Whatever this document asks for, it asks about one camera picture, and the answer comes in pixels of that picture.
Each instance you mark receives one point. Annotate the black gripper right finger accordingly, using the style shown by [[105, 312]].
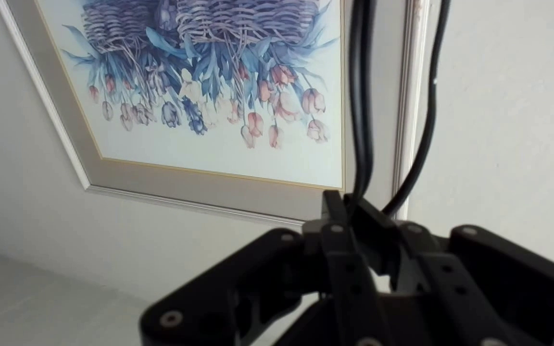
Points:
[[482, 289]]

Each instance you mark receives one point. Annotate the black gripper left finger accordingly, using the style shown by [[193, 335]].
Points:
[[259, 289]]

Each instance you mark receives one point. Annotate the framed flower picture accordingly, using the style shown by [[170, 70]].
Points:
[[213, 160]]

